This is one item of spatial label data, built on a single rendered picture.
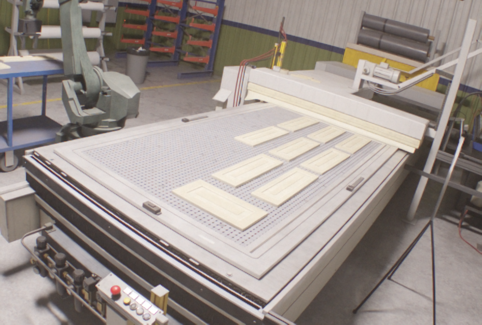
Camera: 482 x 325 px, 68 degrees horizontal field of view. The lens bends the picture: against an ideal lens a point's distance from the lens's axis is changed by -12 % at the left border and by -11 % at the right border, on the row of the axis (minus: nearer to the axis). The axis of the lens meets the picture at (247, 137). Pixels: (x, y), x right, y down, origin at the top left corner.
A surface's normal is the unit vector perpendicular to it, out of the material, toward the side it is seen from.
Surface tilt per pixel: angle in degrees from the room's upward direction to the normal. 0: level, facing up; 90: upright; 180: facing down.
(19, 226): 90
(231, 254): 0
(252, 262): 0
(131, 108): 90
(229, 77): 90
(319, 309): 0
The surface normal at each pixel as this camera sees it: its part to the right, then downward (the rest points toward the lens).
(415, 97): -0.54, 0.17
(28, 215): 0.82, 0.33
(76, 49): 0.84, 0.00
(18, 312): 0.19, -0.93
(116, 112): 0.03, 0.33
